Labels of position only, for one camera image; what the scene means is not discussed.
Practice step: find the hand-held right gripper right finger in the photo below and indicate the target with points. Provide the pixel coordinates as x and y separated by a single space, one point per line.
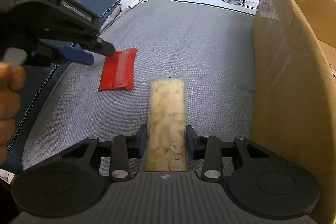
190 142

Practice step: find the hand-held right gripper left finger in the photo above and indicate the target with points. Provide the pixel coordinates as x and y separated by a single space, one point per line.
141 142

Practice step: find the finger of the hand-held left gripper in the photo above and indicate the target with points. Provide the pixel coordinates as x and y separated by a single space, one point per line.
103 47
76 54

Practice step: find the red snack packet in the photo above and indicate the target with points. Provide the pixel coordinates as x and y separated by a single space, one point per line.
110 74

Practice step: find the beige snack bar packet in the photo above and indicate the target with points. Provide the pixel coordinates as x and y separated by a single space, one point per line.
166 108

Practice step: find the brown cardboard box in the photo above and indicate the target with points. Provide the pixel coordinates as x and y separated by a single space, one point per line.
283 82

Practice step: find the person's left hand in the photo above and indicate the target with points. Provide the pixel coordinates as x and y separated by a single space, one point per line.
9 98

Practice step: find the grey deer print sheet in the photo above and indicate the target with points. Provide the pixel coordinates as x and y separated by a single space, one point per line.
197 43

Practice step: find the pink and white packet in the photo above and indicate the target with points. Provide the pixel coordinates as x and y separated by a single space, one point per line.
332 71

